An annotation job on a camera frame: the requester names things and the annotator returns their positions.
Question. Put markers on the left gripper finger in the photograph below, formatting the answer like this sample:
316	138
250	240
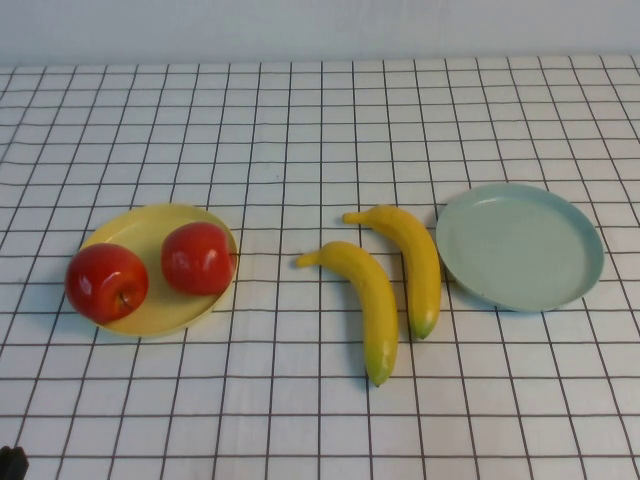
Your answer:
6	465
20	465

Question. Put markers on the red apple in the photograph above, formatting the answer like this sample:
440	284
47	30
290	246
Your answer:
105	280
197	260

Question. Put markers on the yellow banana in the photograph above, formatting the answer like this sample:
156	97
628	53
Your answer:
372	300
417	260

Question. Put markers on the yellow round plate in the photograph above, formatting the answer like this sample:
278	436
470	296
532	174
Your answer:
145	230

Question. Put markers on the pale blue-green round plate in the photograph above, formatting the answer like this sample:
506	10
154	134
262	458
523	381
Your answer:
520	250

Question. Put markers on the white grid-pattern tablecloth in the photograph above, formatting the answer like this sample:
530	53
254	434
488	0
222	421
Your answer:
320	125

